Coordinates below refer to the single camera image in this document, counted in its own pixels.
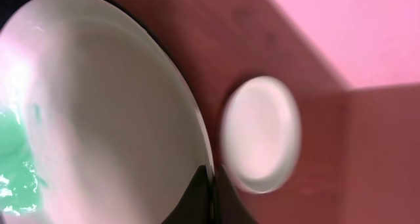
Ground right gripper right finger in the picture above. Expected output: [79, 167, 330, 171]
[215, 166, 257, 224]

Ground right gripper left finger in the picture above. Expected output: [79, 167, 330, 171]
[162, 166, 210, 224]

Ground white plate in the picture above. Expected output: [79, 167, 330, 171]
[220, 76, 302, 194]

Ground mint plate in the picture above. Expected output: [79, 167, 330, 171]
[1, 0, 213, 223]

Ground black round tray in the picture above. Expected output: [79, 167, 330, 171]
[0, 0, 211, 120]

